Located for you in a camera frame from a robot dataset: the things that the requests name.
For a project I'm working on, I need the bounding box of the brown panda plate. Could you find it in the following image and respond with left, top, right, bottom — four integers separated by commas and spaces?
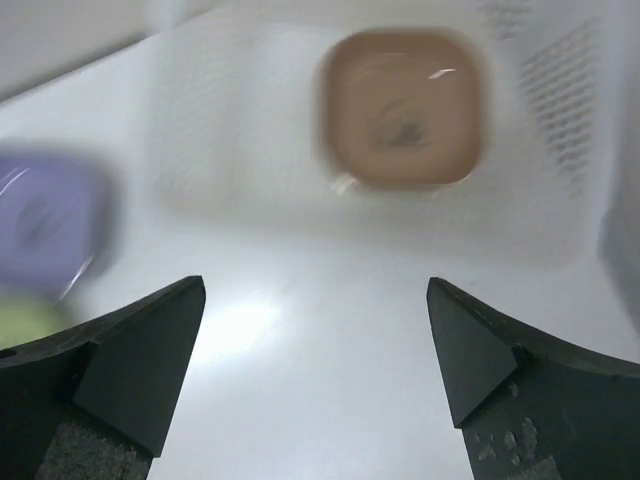
318, 28, 490, 190

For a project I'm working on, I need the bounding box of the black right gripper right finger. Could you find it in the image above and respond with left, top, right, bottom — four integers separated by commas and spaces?
426, 277, 639, 479

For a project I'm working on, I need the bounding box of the green panda plate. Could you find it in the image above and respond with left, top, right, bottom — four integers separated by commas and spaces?
1, 294, 74, 350

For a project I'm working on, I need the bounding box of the white plastic bin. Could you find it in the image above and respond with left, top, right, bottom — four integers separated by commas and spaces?
148, 1, 635, 269

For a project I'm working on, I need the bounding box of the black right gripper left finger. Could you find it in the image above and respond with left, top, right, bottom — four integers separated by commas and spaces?
1, 275, 206, 479

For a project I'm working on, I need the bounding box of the purple panda plate right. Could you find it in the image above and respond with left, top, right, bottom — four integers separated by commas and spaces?
1, 141, 119, 298

